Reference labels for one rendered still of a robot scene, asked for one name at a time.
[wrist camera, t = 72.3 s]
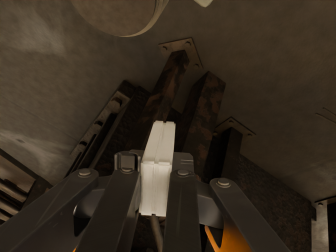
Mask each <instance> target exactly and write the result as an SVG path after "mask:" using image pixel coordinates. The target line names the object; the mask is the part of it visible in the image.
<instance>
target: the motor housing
mask: <svg viewBox="0 0 336 252"><path fill-rule="evenodd" d="M225 88H226V83H225V82H224V81H222V80H221V79H220V78H218V77H217V76H216V75H214V74H213V73H212V72H210V71H208V72H207V73H205V74H204V75H203V76H202V77H201V78H200V79H199V80H198V81H197V82H196V83H195V84H194V85H193V86H192V88H191V91H190V93H189V96H188V99H187V101H186V104H185V107H184V109H183V112H182V115H181V117H180V120H179V123H178V126H177V128H176V131H175V136H174V150H173V152H177V153H190V154H191V155H192V156H193V166H194V173H195V175H196V179H197V180H198V181H201V179H202V175H203V171H204V167H205V163H206V160H207V156H208V152H209V148H210V145H211V141H212V137H213V133H214V129H215V126H216V122H217V118H218V114H219V110H220V107H221V103H222V99H223V95H224V91H225ZM158 220H159V225H160V226H161V227H163V228H165V221H166V217H165V216H158Z"/></svg>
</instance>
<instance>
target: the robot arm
mask: <svg viewBox="0 0 336 252"><path fill-rule="evenodd" d="M175 128H176V124H175V123H174V122H171V121H167V122H166V123H164V122H163V121H158V120H156V121H155V122H154V123H153V126H152V129H151V132H150V135H149V138H148V142H147V145H146V148H145V150H135V149H132V150H130V151H120V152H118V153H116V154H115V155H114V171H113V174H112V175H109V176H101V177H99V172H98V171H96V170H94V169H90V168H82V169H78V170H76V171H74V172H72V173H71V174H70V175H68V176H67V177H66V178H64V179H63V180H62V181H60V182H59V183H57V184H56V185H55V186H53V187H52V188H51V189H49V190H48V191H47V192H45V193H44V194H42V195H41V196H40V197H38V198H37V199H36V200H34V201H33V202H32V203H30V204H29V205H27V206H26V207H25V208H23V209H22V210H21V211H19V212H18V213H17V214H15V215H14V216H12V217H11V218H10V219H8V220H7V221H6V222H4V223H3V224H2V225H0V252H73V251H74V250H75V251H74V252H130V250H131V246H132V242H133V238H134V233H135V229H136V225H137V221H138V217H139V213H141V215H149V216H151V215H152V214H156V216H161V217H165V226H164V236H163V245H162V252H202V248H201V235H200V224H203V225H205V227H204V228H205V232H206V234H207V236H208V238H209V240H210V242H211V244H212V247H213V249H214V251H215V252H291V251H290V250H289V249H288V247H287V246H286V245H285V244H284V242H283V241H282V240H281V239H280V237H279V236H278V235H277V234H276V232H275V231H274V230H273V229H272V227H271V226H270V225H269V224H268V222H267V221H266V220H265V219H264V218H263V216H262V215H261V214H260V213H259V211H258V210H257V209H256V208H255V206H254V205H253V204H252V203H251V201H250V200H249V199H248V198H247V196H246V195H245V194H244V193H243V191H242V190H241V189H240V188H239V187H238V185H237V184H236V183H235V182H234V181H232V180H230V179H228V178H224V177H222V178H214V179H212V180H211V181H210V183H209V184H207V183H203V182H201V181H199V180H197V179H196V175H195V173H194V160H193V156H192V155H191V154H190V153H184V152H174V142H175Z"/></svg>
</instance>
